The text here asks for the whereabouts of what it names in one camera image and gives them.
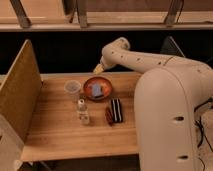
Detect orange round plate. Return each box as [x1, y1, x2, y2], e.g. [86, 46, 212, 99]
[83, 76, 113, 101]

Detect clear plastic cup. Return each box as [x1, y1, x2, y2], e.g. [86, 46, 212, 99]
[64, 80, 81, 101]

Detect black white striped object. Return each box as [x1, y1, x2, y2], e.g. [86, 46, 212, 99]
[111, 99, 123, 123]

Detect blue-grey block on plate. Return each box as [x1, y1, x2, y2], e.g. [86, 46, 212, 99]
[92, 83, 103, 98]

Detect right dark side panel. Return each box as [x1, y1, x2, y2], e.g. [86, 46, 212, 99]
[160, 36, 184, 57]

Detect black cables on floor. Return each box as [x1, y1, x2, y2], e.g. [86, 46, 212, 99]
[194, 98, 213, 171]

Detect brown red object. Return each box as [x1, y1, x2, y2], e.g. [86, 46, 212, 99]
[105, 107, 114, 126]

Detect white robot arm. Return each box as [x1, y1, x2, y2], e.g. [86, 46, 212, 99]
[94, 37, 213, 171]

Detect wooden shelf frame behind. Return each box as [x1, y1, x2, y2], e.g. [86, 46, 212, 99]
[0, 0, 213, 32]

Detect small clear glass bottle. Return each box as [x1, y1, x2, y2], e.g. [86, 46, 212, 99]
[77, 99, 90, 125]

